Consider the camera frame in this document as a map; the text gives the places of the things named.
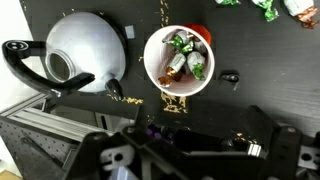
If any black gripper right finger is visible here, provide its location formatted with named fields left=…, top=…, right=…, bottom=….
left=245, top=105, right=279, bottom=150

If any red plastic cup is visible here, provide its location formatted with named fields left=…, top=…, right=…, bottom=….
left=144, top=24, right=215, bottom=97

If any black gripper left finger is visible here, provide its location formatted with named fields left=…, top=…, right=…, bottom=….
left=134, top=105, right=147, bottom=132

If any silver kettle black handle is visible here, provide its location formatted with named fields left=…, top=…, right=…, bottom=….
left=2, top=12, right=126, bottom=100

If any candy green brown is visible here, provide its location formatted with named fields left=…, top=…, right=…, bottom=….
left=252, top=0, right=279, bottom=22
left=158, top=53, right=186, bottom=88
left=187, top=51, right=205, bottom=80
left=283, top=0, right=319, bottom=29

